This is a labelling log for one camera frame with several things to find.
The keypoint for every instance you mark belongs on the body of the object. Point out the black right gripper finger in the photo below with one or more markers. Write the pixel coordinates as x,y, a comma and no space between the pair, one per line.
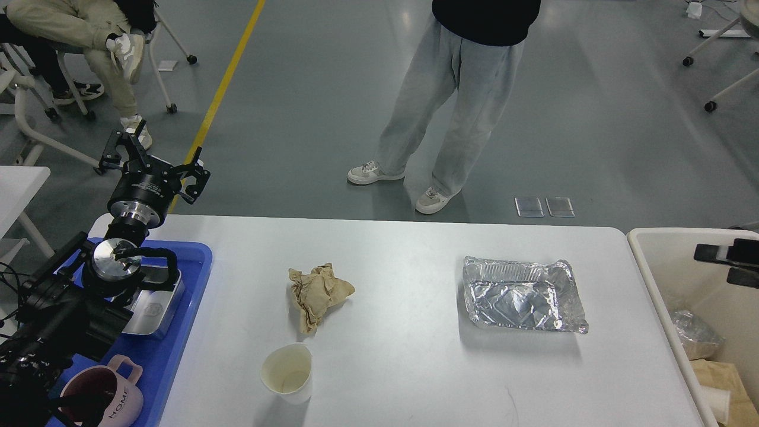
742,253
743,277

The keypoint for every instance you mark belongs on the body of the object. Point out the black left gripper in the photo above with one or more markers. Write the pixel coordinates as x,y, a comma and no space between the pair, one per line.
140,194

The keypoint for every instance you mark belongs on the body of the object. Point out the stainless steel rectangular container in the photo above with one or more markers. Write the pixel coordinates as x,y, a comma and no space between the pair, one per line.
153,311

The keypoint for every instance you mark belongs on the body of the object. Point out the pink mug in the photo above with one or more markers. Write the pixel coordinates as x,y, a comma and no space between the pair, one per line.
104,395

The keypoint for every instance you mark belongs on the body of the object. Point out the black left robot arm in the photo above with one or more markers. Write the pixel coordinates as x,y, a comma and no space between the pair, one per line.
78,302

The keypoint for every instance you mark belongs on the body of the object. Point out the white plastic bin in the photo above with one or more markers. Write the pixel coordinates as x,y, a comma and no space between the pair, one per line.
675,280

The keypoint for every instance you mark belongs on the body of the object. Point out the crumpled foil in bin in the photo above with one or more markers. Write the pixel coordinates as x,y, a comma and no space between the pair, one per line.
698,338

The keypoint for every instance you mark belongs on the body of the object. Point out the white cup in bin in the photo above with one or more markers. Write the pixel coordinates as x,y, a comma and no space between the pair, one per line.
719,403

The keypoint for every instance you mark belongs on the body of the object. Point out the brown paper in bin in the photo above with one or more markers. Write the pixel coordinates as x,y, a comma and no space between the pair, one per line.
725,376

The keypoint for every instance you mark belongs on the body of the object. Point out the seated person beige clothes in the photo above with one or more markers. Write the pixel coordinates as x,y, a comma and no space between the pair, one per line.
112,37

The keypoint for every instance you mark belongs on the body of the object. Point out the white side table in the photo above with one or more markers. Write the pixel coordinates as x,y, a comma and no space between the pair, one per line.
19,185

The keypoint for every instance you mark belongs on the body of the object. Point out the clear floor plate right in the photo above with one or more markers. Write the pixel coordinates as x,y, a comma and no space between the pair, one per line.
560,206

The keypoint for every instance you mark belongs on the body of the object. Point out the clear floor plate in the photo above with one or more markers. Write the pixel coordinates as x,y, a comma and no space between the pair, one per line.
529,207
560,206

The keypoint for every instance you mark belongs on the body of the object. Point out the blue plastic tray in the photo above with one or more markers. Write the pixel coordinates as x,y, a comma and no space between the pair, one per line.
160,359

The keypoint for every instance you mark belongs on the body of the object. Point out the crumpled brown paper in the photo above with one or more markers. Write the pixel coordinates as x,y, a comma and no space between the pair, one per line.
315,292

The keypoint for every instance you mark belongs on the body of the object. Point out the aluminium foil tray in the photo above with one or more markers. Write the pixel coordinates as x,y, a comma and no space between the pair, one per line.
523,295

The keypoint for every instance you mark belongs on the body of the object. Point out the clear floor plate left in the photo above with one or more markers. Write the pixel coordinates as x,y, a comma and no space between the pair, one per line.
529,207

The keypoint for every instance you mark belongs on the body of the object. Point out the white paper cup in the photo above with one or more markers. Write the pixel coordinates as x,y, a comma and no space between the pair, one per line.
287,373

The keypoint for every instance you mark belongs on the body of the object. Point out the standing person grey trousers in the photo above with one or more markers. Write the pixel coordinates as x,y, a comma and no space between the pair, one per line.
470,49

